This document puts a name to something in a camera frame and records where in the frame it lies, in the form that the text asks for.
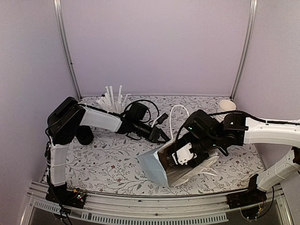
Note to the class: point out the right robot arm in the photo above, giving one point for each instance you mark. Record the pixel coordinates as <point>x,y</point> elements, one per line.
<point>239,128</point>

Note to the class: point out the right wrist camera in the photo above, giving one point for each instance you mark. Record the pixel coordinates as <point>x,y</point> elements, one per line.
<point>184,155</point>

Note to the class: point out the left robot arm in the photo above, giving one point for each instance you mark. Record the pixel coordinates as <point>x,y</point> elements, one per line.
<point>72,119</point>

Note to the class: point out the aluminium frame post left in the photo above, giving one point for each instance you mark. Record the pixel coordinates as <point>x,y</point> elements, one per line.
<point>65,47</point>

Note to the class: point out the aluminium frame post right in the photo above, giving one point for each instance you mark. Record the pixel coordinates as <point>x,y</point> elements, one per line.
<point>245,49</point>

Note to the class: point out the aluminium table front rail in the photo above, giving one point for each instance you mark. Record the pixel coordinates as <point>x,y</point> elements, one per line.
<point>109,209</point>

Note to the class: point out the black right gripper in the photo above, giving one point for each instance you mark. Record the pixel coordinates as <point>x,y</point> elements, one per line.
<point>195,162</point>

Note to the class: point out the stack of black lids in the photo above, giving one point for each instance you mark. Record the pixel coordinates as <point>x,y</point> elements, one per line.
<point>84,135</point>

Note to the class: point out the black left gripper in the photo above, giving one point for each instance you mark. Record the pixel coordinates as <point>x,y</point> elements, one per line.
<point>155,134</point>

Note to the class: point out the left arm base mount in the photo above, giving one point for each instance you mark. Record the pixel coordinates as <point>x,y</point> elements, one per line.
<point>74,198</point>

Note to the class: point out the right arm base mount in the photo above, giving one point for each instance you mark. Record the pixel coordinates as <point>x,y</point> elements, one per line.
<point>245,198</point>

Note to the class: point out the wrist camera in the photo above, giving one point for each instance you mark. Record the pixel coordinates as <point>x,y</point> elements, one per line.
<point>184,155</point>
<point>159,120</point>

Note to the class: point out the aluminium frame post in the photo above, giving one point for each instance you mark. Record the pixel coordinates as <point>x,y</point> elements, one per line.
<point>65,47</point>
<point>245,49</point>

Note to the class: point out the brown cardboard cup carrier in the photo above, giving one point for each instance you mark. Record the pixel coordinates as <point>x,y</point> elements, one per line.
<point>166,159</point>

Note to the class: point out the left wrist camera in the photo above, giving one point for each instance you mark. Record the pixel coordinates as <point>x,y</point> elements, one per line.
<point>159,120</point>

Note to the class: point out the light blue paper bag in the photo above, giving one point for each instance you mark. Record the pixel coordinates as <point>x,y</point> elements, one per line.
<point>194,130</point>

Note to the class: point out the stack of paper cups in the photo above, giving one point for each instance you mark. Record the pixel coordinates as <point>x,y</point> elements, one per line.
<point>224,106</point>

